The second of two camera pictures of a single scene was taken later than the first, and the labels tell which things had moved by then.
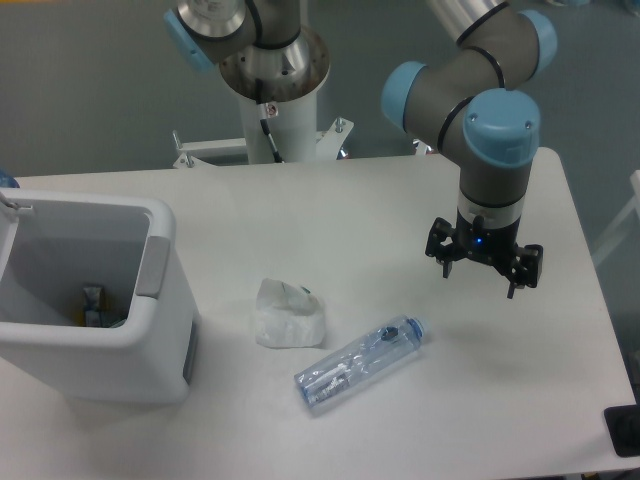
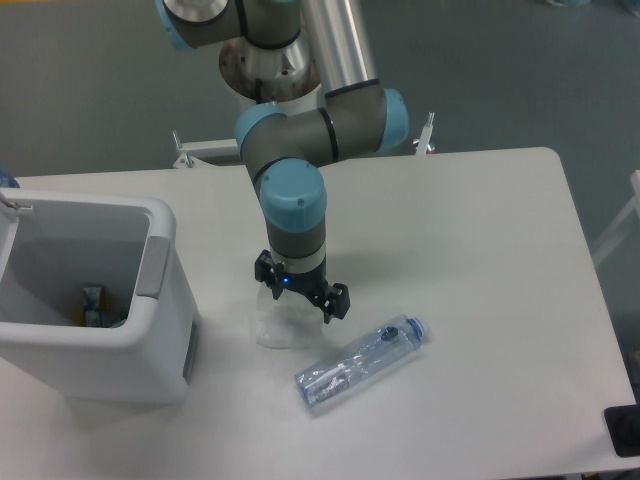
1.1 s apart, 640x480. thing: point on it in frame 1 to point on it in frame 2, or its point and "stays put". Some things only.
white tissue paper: [288, 316] stays put
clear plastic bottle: [336, 372] stays put
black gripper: [496, 245] to [313, 283]
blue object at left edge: [7, 181] stays put
